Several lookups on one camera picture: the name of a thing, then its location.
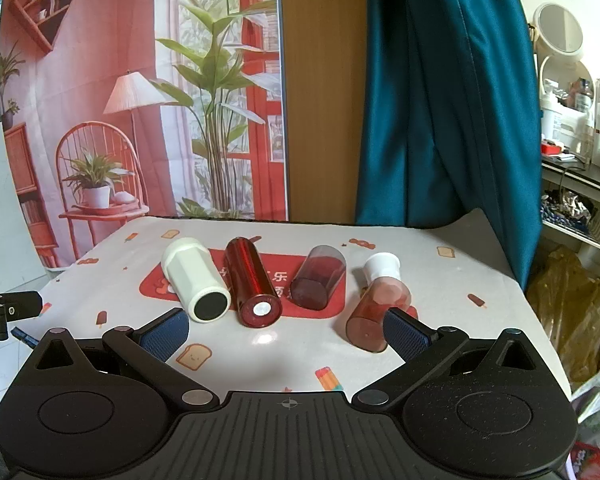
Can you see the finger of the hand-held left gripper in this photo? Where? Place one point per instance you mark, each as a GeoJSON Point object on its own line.
{"type": "Point", "coordinates": [22, 305]}
{"type": "Point", "coordinates": [26, 338]}

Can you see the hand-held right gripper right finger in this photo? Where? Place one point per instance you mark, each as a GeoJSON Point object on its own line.
{"type": "Point", "coordinates": [409, 336]}

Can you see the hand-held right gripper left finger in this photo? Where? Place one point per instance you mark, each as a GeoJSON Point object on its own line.
{"type": "Point", "coordinates": [164, 336]}

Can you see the pink translucent cup white lid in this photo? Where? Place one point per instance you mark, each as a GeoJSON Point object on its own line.
{"type": "Point", "coordinates": [380, 300]}

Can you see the white ribbed cup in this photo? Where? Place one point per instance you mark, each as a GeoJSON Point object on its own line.
{"type": "Point", "coordinates": [190, 275]}

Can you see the shiny red metal cup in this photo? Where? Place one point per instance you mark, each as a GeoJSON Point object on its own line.
{"type": "Point", "coordinates": [247, 275]}

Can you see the dark red translucent cup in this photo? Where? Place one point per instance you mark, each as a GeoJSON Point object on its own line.
{"type": "Point", "coordinates": [316, 280]}

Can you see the printed white tablecloth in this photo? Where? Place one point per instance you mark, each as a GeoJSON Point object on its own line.
{"type": "Point", "coordinates": [280, 355]}

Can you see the yellow plastic bag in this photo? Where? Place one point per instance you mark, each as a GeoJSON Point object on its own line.
{"type": "Point", "coordinates": [570, 300]}

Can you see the teal curtain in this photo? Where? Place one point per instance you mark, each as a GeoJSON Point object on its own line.
{"type": "Point", "coordinates": [430, 110]}

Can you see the red snack packet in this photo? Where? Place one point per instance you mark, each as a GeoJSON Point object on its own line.
{"type": "Point", "coordinates": [597, 465]}

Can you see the small red box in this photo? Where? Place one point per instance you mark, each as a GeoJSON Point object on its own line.
{"type": "Point", "coordinates": [550, 148]}

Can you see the dark side table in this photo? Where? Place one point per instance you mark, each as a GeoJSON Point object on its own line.
{"type": "Point", "coordinates": [580, 170]}

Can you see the white pump bottle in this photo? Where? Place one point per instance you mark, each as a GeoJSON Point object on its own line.
{"type": "Point", "coordinates": [549, 115]}

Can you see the wooden panel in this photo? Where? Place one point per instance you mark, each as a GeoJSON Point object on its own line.
{"type": "Point", "coordinates": [325, 85]}

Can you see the oval white mirror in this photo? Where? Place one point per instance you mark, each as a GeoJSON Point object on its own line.
{"type": "Point", "coordinates": [567, 67]}

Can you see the round white mirror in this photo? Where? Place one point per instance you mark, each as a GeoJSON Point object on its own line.
{"type": "Point", "coordinates": [560, 27]}

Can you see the printed room wall tapestry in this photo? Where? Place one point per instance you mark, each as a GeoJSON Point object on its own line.
{"type": "Point", "coordinates": [130, 35]}

